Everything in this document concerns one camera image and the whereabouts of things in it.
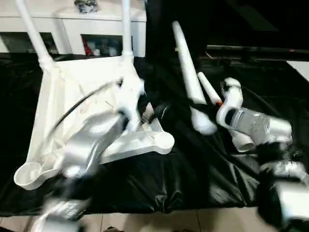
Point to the white plastic table leg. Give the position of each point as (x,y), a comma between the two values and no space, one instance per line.
(207,87)
(126,24)
(188,67)
(31,31)

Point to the white plastic table top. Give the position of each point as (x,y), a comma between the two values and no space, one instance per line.
(72,79)

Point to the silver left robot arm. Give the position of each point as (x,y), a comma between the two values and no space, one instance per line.
(79,145)

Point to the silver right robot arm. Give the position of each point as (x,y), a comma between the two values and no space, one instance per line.
(260,123)

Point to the black table mat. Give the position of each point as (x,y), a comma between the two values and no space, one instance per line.
(193,174)

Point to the red item in cabinet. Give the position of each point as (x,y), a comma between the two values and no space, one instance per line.
(87,48)

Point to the white board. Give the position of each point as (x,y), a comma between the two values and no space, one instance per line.
(300,68)

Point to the white glass-door cabinet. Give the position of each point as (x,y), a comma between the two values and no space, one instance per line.
(72,24)

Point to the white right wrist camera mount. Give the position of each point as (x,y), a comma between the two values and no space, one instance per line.
(233,96)

